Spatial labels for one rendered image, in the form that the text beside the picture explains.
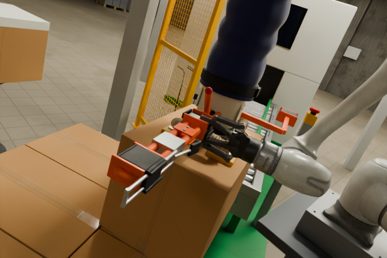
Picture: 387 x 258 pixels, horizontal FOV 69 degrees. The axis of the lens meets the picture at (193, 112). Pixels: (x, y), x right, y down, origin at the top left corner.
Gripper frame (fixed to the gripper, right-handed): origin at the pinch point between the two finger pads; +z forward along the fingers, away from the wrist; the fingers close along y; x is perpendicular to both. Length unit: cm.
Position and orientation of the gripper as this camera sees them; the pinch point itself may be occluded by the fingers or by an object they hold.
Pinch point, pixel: (196, 125)
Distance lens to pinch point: 87.9
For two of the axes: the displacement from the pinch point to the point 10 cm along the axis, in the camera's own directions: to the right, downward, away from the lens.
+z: -8.9, -4.1, 2.1
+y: -3.3, 8.8, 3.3
